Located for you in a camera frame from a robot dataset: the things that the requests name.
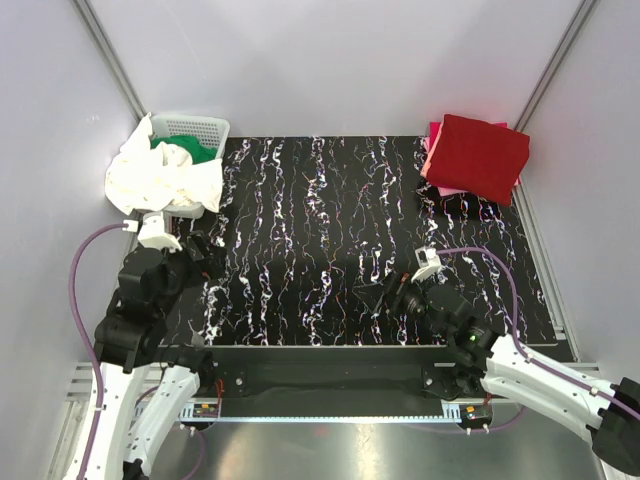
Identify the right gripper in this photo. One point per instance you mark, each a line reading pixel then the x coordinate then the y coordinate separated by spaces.
pixel 393 289

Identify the white t shirt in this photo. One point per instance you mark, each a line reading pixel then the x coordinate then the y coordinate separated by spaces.
pixel 141 177

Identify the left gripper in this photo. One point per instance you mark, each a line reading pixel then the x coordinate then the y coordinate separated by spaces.
pixel 210 266

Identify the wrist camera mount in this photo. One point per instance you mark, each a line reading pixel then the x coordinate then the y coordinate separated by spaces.
pixel 429 263
pixel 154 231

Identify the folded red t shirt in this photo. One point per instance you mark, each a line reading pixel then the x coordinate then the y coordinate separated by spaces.
pixel 480 157

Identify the folded pink t shirt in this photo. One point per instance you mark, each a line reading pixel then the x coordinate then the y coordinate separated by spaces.
pixel 430 150

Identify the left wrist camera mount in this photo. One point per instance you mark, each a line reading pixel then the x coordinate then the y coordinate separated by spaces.
pixel 154 231

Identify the green t shirt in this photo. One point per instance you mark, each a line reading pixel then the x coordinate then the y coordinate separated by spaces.
pixel 199 153

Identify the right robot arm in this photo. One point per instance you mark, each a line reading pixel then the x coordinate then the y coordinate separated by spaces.
pixel 603 414

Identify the left aluminium frame post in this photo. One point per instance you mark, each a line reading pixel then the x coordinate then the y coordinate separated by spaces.
pixel 106 50

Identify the white plastic basket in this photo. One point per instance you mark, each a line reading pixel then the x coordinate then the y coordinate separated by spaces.
pixel 200 186

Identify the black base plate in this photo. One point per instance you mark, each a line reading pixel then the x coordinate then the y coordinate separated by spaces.
pixel 289 382

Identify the aluminium frame post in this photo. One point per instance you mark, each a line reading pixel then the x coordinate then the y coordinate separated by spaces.
pixel 106 50
pixel 568 39

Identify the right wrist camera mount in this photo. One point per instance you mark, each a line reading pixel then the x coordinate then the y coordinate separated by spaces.
pixel 429 263

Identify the right aluminium frame post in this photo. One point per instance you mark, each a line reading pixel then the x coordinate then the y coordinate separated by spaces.
pixel 568 39

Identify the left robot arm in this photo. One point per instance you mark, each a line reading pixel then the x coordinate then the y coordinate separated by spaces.
pixel 115 442

